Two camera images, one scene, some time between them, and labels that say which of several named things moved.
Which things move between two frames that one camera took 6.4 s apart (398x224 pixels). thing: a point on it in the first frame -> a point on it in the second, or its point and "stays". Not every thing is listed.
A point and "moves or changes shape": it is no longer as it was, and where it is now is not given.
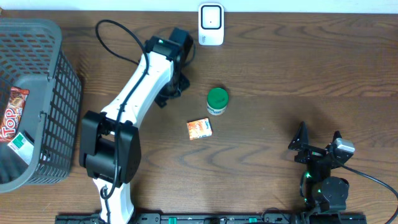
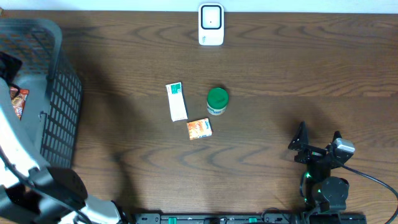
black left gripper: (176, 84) -> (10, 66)
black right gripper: (311, 152) stays
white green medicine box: (23, 146) moves or changes shape
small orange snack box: (199, 128) stays
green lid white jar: (217, 100) stays
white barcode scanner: (211, 24) stays
